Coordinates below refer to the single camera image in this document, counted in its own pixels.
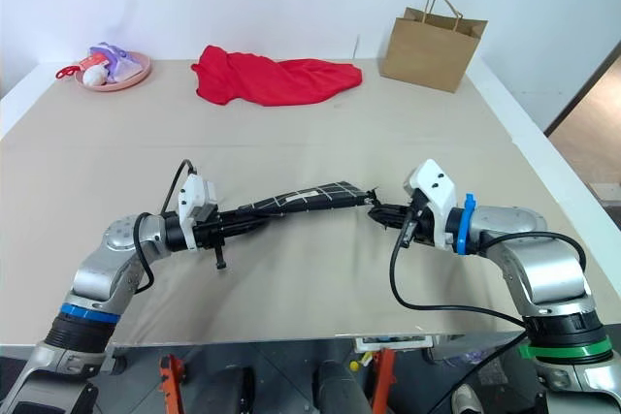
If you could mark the dark door frame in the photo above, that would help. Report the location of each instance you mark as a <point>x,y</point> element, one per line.
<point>579,94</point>

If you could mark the small yellow object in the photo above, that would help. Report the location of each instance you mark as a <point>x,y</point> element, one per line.
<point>361,361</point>

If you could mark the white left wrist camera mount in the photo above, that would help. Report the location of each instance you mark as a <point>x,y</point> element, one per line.
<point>191,196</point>

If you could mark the red and white small pack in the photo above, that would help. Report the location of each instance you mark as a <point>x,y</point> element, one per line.
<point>92,62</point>

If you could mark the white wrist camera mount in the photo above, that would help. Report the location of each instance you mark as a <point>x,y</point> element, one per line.
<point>191,196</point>
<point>436,181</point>

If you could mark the orange metal stand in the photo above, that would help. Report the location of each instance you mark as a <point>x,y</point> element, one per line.
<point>172,382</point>
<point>383,380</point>

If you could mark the purple plastic packet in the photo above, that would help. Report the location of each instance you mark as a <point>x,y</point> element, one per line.
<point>119,61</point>

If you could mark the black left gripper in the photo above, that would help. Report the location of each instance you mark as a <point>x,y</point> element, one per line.
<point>211,232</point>

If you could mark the thin grey rod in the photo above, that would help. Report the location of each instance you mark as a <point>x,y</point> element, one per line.
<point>356,47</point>

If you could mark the white round ball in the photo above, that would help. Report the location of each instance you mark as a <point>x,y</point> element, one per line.
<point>94,76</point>

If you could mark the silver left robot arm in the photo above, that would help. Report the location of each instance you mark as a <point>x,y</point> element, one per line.
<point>97,278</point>

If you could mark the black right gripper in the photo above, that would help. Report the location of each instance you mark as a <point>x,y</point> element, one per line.
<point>421,227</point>

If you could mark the beige shoe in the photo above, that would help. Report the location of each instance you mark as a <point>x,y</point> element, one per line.
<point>466,399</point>

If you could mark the brown paper bag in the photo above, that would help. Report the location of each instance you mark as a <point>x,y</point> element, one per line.
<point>427,53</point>

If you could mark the grey table bracket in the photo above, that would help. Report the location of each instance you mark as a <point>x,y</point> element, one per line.
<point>116,366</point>

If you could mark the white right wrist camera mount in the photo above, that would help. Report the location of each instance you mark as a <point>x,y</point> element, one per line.
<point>436,181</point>

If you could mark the pink plate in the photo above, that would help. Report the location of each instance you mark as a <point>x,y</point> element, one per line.
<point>140,72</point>

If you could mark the dark rounded shape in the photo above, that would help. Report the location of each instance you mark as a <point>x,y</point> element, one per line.
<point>339,390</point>

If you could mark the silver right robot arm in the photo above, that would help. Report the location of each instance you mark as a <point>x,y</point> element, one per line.
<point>548,268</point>

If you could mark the black grid pencil pouch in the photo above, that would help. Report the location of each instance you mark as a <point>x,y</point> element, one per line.
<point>335,192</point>

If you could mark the white label plate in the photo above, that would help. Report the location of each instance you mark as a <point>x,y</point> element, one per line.
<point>393,341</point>

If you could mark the red cloth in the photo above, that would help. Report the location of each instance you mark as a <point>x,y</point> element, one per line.
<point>271,77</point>

